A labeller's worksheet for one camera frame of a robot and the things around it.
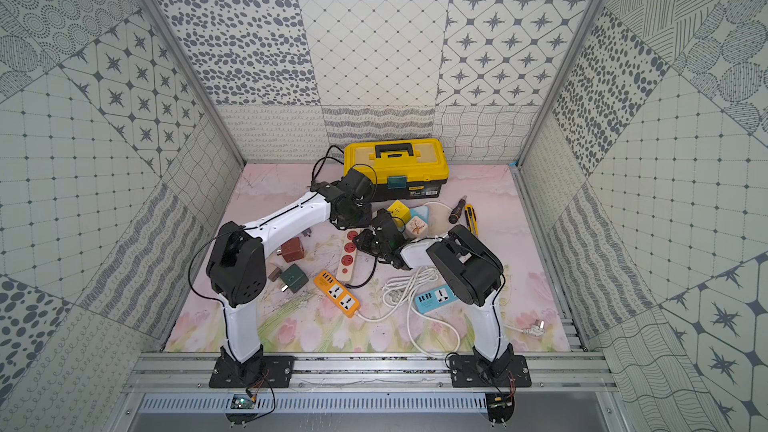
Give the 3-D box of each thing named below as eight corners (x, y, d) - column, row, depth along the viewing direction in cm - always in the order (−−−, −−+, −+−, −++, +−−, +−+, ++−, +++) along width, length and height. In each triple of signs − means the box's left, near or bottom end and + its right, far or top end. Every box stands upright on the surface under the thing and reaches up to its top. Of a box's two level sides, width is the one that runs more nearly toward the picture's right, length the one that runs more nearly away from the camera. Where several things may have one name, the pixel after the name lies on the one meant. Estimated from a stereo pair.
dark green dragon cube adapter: (283, 292, 89) (277, 285, 84) (288, 271, 93) (283, 263, 89) (305, 292, 89) (301, 285, 84) (310, 271, 93) (305, 263, 89)
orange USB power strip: (310, 288, 90) (308, 284, 88) (325, 271, 93) (323, 267, 91) (350, 321, 84) (349, 318, 82) (364, 302, 87) (364, 298, 85)
